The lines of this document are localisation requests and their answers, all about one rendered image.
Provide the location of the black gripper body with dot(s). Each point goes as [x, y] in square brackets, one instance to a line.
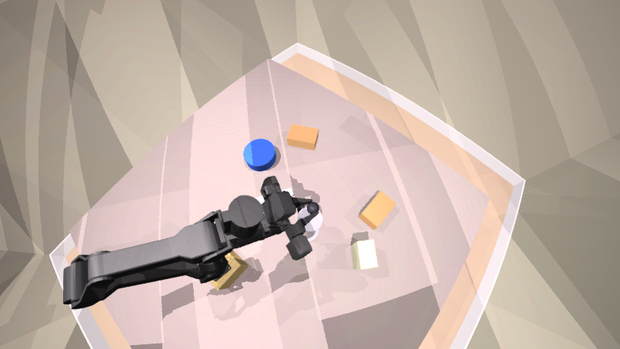
[299, 246]

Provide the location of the white flat bar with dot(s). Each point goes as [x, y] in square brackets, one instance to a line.
[261, 199]

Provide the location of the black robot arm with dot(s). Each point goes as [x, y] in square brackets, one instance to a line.
[197, 251]

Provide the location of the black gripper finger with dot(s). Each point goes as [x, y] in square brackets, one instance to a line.
[299, 202]
[303, 221]

